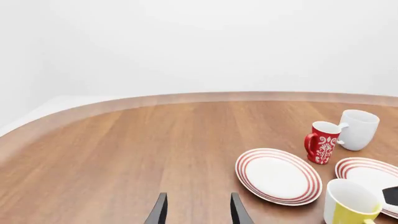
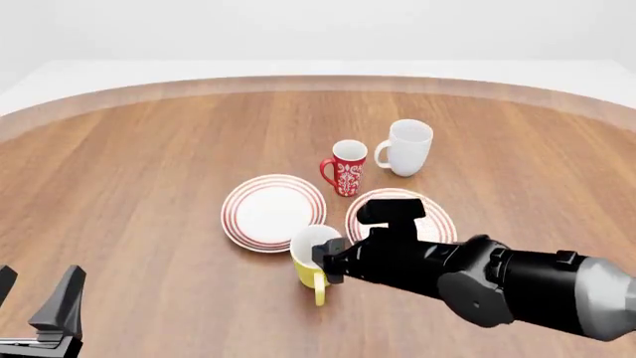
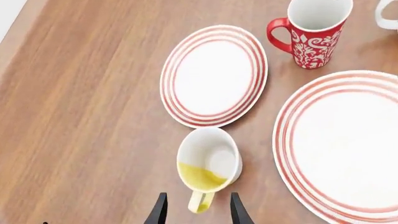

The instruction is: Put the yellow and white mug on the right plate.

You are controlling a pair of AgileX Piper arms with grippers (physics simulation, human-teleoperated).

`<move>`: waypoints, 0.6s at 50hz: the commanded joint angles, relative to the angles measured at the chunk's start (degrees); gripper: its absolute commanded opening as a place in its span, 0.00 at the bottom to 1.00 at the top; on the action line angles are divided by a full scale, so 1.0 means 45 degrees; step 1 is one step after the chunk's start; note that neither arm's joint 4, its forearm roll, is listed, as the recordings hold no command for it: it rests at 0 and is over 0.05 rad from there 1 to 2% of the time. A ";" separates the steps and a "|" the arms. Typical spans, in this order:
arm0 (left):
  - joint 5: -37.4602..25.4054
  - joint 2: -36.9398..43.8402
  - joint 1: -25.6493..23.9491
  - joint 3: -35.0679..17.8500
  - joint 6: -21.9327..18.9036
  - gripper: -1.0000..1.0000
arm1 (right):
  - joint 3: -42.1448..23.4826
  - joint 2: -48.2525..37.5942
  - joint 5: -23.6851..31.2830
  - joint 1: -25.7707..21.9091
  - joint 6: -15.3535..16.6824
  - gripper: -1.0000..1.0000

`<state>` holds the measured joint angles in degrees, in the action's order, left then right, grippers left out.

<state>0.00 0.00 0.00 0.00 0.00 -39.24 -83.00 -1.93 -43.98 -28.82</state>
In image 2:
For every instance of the yellow and white mug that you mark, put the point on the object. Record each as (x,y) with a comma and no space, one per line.
(304,257)

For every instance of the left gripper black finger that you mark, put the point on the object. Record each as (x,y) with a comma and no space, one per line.
(6,279)
(62,306)

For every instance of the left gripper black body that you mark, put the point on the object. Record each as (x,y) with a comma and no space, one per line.
(35,348)

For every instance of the white plate with red rings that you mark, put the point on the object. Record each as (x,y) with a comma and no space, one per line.
(437,220)
(270,212)

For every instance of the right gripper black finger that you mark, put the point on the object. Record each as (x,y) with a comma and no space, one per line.
(319,254)

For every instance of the red patterned mug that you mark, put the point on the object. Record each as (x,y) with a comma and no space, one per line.
(348,175)

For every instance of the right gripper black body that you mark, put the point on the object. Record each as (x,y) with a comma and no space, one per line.
(335,266)

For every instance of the black and grey right robot arm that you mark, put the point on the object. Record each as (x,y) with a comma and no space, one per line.
(497,283)

